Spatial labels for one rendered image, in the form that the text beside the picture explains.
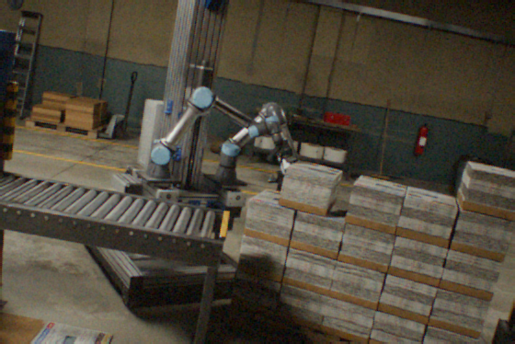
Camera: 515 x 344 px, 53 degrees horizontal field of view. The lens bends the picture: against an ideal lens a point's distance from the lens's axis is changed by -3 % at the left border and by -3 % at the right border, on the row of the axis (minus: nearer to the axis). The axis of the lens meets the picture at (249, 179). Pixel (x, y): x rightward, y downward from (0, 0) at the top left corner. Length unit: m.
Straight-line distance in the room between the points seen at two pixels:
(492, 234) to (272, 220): 1.21
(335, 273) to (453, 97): 7.50
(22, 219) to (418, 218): 2.02
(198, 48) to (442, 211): 1.81
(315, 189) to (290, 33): 6.78
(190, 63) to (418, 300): 2.00
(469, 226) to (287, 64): 7.01
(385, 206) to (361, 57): 6.96
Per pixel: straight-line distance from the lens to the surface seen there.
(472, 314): 3.17
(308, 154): 9.12
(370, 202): 3.00
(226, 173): 3.53
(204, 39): 3.51
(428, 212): 3.00
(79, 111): 8.99
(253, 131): 3.19
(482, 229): 3.03
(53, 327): 3.16
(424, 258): 3.06
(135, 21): 9.84
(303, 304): 3.24
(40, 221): 2.53
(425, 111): 10.14
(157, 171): 3.30
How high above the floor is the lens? 1.59
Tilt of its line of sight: 12 degrees down
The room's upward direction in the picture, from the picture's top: 10 degrees clockwise
